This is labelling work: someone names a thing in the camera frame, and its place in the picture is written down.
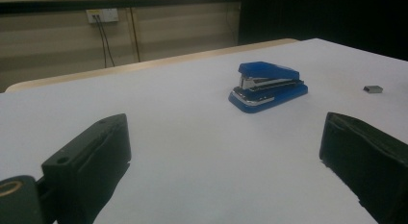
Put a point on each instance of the white wall socket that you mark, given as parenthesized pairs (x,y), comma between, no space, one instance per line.
(107,15)

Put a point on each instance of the light wooden table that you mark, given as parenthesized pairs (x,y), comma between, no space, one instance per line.
(96,73)

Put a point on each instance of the blue stapler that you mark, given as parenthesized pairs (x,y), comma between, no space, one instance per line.
(266,70)

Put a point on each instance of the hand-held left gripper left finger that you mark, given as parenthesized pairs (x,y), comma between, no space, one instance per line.
(96,160)

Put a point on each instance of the white table board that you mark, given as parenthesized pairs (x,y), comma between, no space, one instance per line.
(192,147)

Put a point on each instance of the dark curtain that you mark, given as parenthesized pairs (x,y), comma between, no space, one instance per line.
(320,19)

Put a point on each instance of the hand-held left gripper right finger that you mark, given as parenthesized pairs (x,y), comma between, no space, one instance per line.
(369,160)

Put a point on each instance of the dark wall ledge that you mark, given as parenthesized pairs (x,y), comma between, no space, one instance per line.
(128,4)

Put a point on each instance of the grey staple strip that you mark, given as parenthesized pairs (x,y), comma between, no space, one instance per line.
(373,89)

